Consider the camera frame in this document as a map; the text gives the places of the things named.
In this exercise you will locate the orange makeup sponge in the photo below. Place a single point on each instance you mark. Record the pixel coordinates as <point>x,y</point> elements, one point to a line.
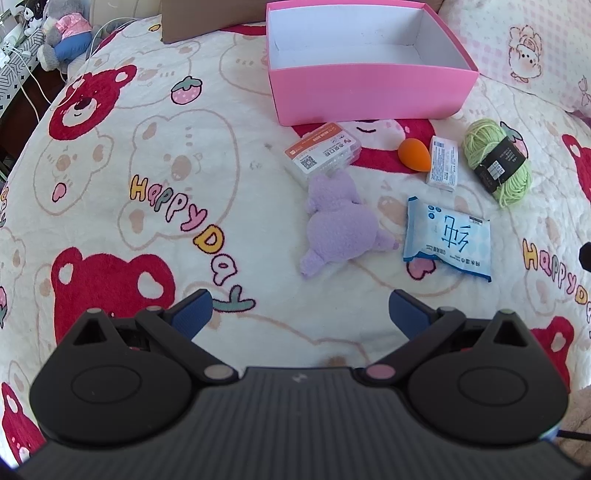
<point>414,154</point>

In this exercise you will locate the clear plastic swab box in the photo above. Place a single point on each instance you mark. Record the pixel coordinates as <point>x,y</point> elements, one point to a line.
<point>322,151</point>

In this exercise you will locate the patterned bedside table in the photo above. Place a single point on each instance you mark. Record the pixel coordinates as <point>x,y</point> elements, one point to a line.
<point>17,67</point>

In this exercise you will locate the black white plush doll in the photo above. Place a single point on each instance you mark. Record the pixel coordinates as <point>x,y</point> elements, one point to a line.
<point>33,15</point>

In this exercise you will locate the purple plush toy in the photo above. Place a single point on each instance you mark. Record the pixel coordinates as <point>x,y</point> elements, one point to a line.
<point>341,227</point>

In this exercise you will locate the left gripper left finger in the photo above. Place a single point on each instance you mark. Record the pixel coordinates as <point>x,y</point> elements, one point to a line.
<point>172,331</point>

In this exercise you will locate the green yarn ball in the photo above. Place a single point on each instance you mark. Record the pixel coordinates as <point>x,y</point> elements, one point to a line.
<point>498,156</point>

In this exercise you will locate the small white packet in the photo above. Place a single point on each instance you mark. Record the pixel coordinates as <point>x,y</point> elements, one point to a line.
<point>444,164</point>

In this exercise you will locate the pink checked pillow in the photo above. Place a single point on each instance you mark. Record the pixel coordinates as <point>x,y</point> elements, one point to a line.
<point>539,47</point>

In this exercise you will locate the pink cardboard box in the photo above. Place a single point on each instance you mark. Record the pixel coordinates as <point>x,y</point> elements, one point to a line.
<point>364,60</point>

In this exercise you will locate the grey plush toy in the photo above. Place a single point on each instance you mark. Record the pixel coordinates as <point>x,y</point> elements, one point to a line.
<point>67,34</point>

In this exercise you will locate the brown embroidered pillow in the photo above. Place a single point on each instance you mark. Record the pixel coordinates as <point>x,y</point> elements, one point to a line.
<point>208,18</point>

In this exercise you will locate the blue wet wipes pack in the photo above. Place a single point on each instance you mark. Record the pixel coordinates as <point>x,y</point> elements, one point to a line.
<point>458,239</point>

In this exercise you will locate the bear print bed blanket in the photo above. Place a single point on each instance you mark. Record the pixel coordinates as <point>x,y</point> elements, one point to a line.
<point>159,171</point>

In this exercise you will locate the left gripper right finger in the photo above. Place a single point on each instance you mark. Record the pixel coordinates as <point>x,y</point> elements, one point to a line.
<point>427,329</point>

